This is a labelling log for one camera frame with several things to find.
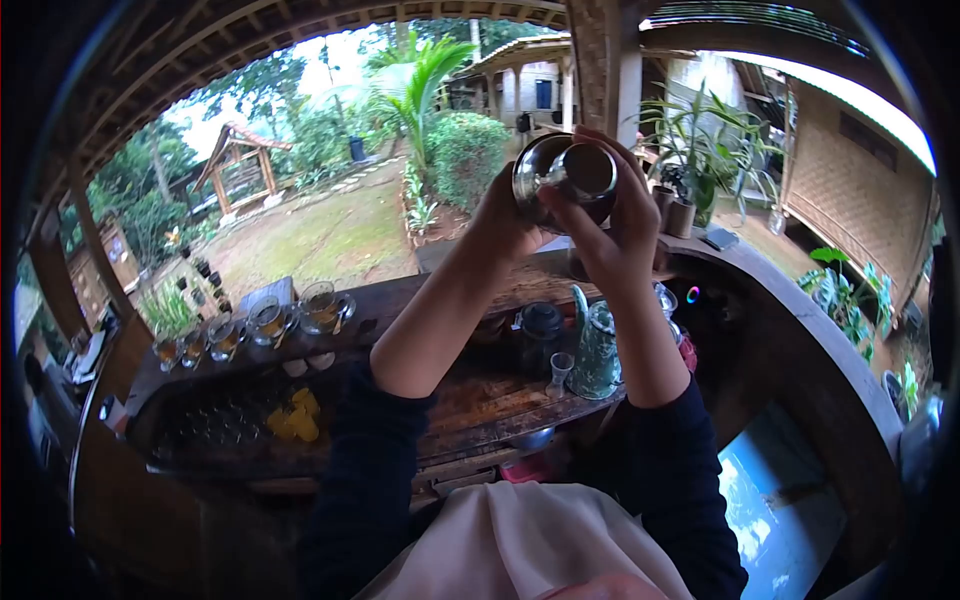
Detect person's right hand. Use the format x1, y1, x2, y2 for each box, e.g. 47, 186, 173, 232
537, 124, 664, 295

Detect small clear glass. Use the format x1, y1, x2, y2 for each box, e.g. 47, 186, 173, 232
545, 351, 576, 400

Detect person's body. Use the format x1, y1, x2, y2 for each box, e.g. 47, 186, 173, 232
298, 358, 751, 600

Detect person's right thumb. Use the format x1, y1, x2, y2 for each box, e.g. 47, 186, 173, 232
537, 184, 601, 249

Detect grey wooden box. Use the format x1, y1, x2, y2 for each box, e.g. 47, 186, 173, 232
238, 276, 298, 315

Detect small steel bowl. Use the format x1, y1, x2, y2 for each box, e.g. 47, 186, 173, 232
508, 426, 558, 453

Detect woven bamboo house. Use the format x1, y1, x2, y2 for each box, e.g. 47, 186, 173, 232
780, 75, 939, 316

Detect person's right fingers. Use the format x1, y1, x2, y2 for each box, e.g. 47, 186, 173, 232
572, 124, 652, 198

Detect green speckled enamel kettle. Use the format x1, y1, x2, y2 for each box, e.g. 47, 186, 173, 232
564, 283, 625, 402

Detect pile of yellow pieces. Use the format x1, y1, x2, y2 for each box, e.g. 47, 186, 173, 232
265, 387, 324, 444

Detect dark wooden tray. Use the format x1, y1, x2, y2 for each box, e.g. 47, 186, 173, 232
124, 369, 354, 481

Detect potted green plant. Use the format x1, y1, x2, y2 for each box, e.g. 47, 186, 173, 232
636, 78, 787, 241

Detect person's left fingers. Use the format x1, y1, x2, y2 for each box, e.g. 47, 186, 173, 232
491, 159, 526, 219

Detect shiny steel cup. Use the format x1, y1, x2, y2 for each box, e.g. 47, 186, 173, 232
511, 132, 619, 235

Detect black lidded pot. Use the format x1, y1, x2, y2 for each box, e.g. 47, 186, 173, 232
516, 301, 565, 376

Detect palm tree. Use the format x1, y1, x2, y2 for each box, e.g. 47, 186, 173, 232
364, 31, 478, 171

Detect person's left hand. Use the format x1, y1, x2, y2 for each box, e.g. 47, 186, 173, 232
463, 159, 558, 265

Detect broad-leaved green plant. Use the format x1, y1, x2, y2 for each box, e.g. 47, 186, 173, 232
796, 246, 897, 364

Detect round green bush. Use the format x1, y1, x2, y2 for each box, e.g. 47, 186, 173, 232
424, 111, 514, 214

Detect wooden garden pavilion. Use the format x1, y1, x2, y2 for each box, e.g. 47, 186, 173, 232
193, 121, 294, 219

